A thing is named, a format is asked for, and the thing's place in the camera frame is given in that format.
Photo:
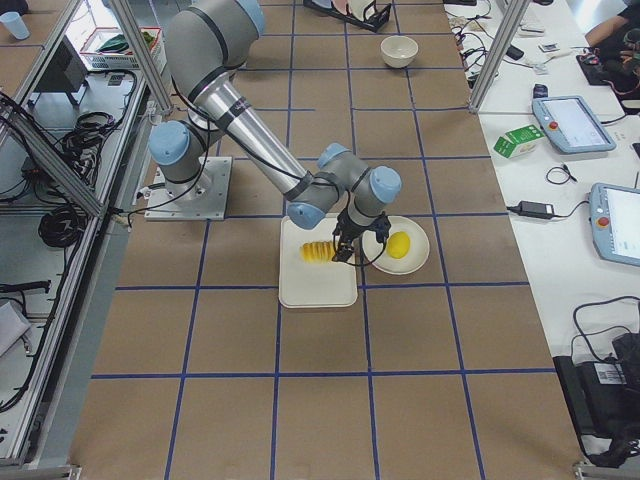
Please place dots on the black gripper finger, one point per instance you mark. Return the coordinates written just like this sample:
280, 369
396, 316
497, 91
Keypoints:
343, 251

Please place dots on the aluminium frame post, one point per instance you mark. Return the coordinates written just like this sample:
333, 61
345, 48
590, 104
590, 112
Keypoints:
515, 10

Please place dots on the green white box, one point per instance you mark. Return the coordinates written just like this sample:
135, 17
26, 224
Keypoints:
519, 141

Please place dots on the black dish rack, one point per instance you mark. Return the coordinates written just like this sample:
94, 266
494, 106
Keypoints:
373, 24

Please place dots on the round cream lemon plate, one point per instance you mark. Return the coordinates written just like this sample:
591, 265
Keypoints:
416, 257

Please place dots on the cream rectangular tray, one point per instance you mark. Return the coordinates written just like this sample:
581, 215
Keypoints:
312, 285

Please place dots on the yellow lemon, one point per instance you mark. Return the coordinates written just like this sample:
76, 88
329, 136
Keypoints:
398, 245

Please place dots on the near teach pendant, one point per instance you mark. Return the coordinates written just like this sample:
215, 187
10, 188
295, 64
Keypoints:
614, 220

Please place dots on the yellow spiral bread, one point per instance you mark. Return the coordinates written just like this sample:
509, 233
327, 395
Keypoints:
317, 252

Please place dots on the far teach pendant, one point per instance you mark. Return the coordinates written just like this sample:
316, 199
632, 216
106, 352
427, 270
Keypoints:
570, 125

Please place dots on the pink plate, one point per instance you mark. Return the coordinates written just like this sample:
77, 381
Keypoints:
341, 6

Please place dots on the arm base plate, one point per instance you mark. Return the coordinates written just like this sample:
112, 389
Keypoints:
205, 199

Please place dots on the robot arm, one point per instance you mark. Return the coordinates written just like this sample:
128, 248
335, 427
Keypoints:
205, 44

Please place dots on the black power adapter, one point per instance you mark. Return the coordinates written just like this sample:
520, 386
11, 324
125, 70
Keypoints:
536, 210

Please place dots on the cream ceramic bowl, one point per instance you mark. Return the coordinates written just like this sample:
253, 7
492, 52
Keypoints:
398, 51

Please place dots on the teach pendant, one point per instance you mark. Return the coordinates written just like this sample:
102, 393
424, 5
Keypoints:
570, 125
614, 220

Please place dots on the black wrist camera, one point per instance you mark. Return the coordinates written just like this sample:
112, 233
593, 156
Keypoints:
381, 227

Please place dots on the blue plastic cup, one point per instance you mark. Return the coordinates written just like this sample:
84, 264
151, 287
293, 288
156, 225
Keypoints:
13, 22

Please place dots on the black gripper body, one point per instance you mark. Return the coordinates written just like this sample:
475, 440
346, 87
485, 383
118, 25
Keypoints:
348, 234

